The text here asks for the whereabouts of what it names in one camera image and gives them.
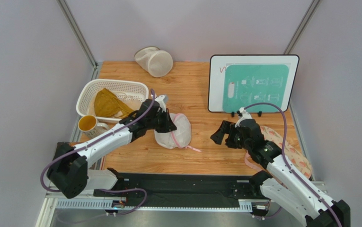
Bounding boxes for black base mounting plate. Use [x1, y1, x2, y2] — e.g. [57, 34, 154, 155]
[93, 168, 265, 208]

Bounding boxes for white plastic basket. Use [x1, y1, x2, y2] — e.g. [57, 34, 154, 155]
[76, 79, 149, 123]

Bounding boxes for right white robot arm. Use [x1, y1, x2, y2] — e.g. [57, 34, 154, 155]
[211, 119, 351, 227]

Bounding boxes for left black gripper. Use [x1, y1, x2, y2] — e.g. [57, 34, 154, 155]
[146, 109, 177, 133]

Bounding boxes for aluminium slotted rail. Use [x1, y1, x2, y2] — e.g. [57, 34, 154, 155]
[45, 181, 253, 212]

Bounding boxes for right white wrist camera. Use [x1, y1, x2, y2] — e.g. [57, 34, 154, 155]
[235, 107, 252, 127]

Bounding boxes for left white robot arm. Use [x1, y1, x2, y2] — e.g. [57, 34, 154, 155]
[41, 95, 177, 199]

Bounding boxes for mustard yellow cloth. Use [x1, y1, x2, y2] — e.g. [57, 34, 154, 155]
[94, 87, 140, 120]

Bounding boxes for floral pink cloth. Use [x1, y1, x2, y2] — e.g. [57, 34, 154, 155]
[244, 126, 313, 179]

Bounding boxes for whiteboard with teal sheet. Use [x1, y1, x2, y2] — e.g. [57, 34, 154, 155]
[208, 54, 300, 114]

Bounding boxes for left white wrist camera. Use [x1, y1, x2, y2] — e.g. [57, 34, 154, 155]
[154, 95, 168, 112]

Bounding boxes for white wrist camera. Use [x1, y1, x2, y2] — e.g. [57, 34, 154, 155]
[235, 107, 252, 127]
[154, 95, 168, 112]

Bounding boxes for beige mesh laundry bag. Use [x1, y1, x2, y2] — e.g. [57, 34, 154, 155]
[134, 46, 174, 78]

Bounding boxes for patterned ceramic mug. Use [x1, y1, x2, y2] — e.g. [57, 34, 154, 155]
[78, 115, 110, 139]

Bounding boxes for white mesh laundry bag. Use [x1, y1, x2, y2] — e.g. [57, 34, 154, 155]
[154, 113, 201, 152]

